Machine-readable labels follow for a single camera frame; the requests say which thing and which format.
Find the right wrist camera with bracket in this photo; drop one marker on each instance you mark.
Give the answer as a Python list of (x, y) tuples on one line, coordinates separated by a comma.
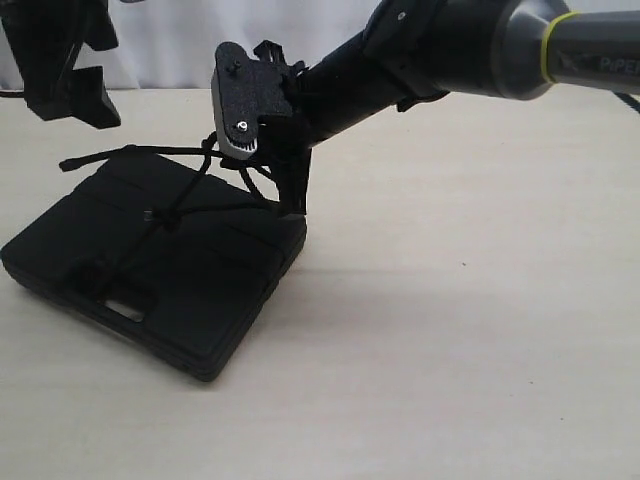
[(246, 90)]

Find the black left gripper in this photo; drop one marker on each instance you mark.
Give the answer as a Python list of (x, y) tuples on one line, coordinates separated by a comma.
[(45, 39)]

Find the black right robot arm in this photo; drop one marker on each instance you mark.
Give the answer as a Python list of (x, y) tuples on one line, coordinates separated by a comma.
[(413, 52)]

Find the black plastic tool case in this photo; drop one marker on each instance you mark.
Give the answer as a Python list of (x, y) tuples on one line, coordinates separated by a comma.
[(188, 296)]

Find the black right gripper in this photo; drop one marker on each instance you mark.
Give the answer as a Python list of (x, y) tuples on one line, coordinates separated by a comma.
[(284, 125)]

